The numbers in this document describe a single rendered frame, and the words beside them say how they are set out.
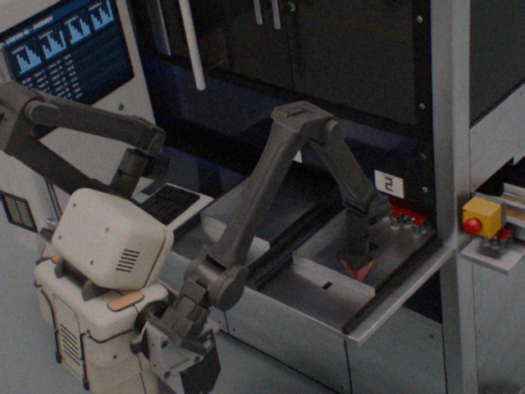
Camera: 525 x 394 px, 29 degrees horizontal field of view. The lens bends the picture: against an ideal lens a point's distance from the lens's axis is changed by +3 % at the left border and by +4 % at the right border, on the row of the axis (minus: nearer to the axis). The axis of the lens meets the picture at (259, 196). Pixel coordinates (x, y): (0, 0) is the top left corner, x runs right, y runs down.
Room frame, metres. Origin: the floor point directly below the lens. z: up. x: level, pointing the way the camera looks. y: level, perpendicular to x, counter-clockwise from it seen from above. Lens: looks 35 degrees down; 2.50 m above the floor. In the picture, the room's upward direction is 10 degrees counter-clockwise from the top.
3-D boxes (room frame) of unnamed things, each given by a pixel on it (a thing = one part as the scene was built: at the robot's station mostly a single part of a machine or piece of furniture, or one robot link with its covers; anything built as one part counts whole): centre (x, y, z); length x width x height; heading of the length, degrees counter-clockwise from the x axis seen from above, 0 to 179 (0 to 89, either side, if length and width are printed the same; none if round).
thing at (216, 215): (2.28, -0.04, 0.90); 0.34 x 0.26 x 0.04; 133
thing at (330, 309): (2.10, -0.11, 0.87); 0.70 x 0.48 x 0.02; 43
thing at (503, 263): (1.95, -0.57, 0.87); 0.14 x 0.13 x 0.02; 133
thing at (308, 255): (2.03, -0.27, 0.90); 0.34 x 0.26 x 0.04; 133
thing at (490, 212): (1.93, -0.53, 1.00); 0.08 x 0.07 x 0.07; 133
